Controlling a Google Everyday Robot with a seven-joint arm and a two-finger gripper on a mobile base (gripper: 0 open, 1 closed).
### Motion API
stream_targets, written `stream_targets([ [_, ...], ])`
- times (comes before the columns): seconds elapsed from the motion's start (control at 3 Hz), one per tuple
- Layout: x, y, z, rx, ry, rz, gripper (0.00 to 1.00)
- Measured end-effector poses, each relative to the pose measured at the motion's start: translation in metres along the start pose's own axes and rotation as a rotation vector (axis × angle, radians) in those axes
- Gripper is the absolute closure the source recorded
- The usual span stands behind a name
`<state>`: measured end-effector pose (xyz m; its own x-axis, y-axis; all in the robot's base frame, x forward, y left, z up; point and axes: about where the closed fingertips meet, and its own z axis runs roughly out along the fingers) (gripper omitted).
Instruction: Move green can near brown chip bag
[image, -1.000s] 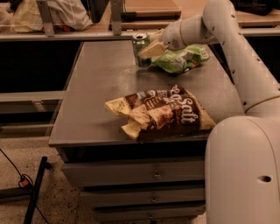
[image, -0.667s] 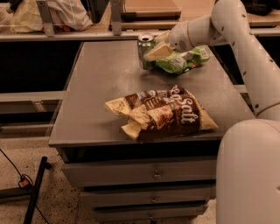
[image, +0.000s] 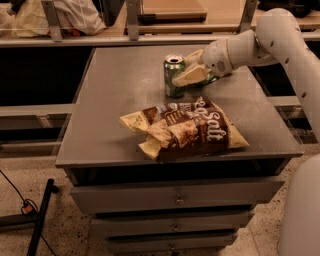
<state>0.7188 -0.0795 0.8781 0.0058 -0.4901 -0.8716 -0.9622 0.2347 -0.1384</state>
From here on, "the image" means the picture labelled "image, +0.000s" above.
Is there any grey metal rail frame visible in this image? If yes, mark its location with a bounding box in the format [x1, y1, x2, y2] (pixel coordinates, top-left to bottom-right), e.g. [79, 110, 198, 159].
[0, 0, 320, 48]

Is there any green soda can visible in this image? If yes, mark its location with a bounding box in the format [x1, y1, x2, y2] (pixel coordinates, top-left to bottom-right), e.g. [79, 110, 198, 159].
[163, 54, 186, 98]

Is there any black metal stand leg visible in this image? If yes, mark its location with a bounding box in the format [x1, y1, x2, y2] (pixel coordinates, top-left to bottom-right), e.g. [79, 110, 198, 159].
[0, 179, 59, 256]

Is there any grey drawer cabinet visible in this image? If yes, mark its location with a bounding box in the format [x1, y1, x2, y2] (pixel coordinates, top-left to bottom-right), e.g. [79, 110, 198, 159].
[56, 46, 302, 254]

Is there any drawer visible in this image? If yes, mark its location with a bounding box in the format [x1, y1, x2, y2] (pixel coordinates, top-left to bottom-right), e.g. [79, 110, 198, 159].
[71, 176, 284, 214]
[107, 232, 237, 254]
[91, 210, 254, 237]

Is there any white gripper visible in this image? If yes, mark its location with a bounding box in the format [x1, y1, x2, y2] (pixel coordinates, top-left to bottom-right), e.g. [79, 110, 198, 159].
[172, 39, 234, 87]

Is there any green chip bag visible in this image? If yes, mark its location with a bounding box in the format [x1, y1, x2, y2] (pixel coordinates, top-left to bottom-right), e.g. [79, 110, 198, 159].
[197, 73, 220, 86]

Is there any top drawer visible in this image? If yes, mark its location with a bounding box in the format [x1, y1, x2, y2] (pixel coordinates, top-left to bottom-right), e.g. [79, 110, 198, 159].
[71, 176, 284, 214]

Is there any brown chip bag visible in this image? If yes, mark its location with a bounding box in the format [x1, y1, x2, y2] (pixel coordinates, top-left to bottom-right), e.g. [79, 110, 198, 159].
[119, 97, 249, 161]

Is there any white cloth bundle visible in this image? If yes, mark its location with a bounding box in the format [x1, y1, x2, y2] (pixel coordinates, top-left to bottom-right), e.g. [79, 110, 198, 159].
[0, 0, 106, 38]

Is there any middle drawer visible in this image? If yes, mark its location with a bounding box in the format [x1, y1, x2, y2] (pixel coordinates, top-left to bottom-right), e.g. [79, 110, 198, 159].
[91, 210, 254, 237]

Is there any bottom drawer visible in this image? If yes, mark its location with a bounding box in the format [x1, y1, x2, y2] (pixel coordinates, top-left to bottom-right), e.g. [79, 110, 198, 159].
[107, 232, 237, 254]

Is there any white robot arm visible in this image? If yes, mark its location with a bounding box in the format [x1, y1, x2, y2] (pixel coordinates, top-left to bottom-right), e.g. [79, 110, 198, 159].
[190, 8, 320, 256]

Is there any black cable with plug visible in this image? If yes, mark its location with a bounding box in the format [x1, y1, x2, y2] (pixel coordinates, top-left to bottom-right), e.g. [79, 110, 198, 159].
[0, 169, 58, 256]

